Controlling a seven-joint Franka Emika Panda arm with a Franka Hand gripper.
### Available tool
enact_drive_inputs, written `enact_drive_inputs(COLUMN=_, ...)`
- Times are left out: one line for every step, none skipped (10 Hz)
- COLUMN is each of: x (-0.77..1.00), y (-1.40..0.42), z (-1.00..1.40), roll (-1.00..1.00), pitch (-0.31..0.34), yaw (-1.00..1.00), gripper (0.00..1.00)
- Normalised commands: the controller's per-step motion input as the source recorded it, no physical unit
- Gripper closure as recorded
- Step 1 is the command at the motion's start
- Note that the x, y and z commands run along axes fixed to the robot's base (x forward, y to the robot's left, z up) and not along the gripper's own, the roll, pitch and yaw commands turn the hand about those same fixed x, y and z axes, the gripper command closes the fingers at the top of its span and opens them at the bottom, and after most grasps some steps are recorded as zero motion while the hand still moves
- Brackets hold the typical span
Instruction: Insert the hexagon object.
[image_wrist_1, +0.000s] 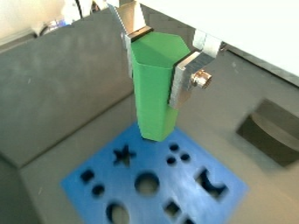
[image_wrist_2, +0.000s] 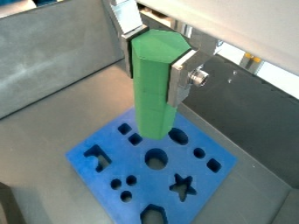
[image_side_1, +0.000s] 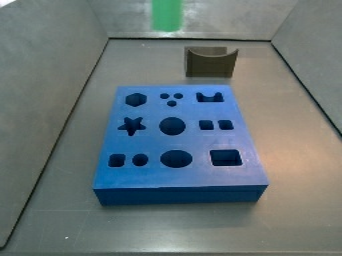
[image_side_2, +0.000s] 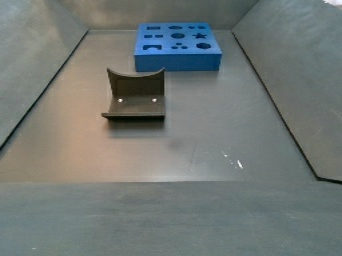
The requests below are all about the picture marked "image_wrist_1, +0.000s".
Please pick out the grey bin with handle cutout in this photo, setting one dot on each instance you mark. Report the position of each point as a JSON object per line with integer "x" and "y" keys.
{"x": 65, "y": 103}

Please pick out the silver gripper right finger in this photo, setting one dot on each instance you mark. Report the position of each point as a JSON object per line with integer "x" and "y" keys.
{"x": 188, "y": 71}

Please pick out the green hexagonal prism block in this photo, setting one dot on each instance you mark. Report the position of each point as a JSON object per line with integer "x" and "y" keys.
{"x": 155, "y": 54}

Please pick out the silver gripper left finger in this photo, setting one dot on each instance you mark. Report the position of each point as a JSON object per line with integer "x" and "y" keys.
{"x": 130, "y": 17}

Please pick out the blue shape sorter board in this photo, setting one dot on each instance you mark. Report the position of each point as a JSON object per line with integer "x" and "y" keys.
{"x": 144, "y": 182}

